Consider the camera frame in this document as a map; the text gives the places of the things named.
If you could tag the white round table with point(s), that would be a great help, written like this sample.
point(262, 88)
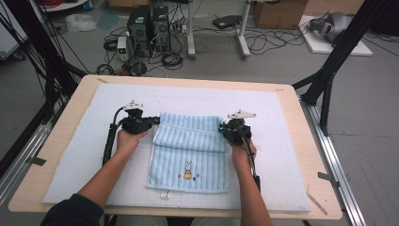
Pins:
point(62, 7)

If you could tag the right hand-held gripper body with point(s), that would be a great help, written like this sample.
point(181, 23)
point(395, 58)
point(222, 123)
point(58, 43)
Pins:
point(240, 132)

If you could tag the teal sheet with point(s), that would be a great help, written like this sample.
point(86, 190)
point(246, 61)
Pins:
point(108, 19)

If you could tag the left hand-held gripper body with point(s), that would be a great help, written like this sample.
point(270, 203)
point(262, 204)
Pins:
point(135, 124)

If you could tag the grey headset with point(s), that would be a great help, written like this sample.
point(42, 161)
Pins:
point(337, 25)

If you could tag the dark sleeve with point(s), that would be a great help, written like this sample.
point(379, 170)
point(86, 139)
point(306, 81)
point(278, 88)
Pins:
point(73, 212)

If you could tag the black tape piece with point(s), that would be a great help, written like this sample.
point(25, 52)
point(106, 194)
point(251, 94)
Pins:
point(36, 161)
point(327, 178)

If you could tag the white floor board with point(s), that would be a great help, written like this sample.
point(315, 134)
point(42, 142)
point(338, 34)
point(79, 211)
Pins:
point(320, 47)

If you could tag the white power supply unit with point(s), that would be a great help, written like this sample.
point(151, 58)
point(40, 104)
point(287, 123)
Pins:
point(122, 47)

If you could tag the thin wooden stick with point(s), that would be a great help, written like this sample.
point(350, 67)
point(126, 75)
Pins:
point(316, 203)

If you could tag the brown cardboard box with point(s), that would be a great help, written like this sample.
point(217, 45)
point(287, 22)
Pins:
point(279, 15)

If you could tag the slim black computer tower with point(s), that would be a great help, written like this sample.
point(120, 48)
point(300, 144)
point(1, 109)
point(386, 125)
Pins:
point(161, 28)

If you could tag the flat black device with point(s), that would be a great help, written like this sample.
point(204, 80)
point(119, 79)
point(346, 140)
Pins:
point(226, 21)

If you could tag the white desk leg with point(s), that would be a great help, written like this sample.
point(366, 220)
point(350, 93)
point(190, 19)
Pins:
point(190, 31)
point(242, 31)

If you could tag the blue striped towel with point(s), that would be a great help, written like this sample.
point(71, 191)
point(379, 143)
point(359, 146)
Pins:
point(188, 150)

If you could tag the person's right hand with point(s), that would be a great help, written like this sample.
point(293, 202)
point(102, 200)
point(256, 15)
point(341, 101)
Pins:
point(243, 153)

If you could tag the clear plastic bag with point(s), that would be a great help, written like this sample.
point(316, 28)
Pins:
point(80, 22)

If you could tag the white foam mat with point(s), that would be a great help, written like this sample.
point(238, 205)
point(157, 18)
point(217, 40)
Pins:
point(188, 97)

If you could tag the black frame strut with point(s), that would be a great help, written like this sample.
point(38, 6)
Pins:
point(345, 47)

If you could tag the aluminium rail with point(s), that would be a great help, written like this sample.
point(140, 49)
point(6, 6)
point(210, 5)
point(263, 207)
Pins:
point(19, 166)
point(348, 201)

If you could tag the large black computer tower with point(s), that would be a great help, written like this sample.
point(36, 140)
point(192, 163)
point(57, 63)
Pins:
point(139, 28)

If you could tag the white cabinet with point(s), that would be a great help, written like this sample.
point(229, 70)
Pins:
point(9, 40)

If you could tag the person's left hand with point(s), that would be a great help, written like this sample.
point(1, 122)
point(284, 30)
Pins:
point(127, 142)

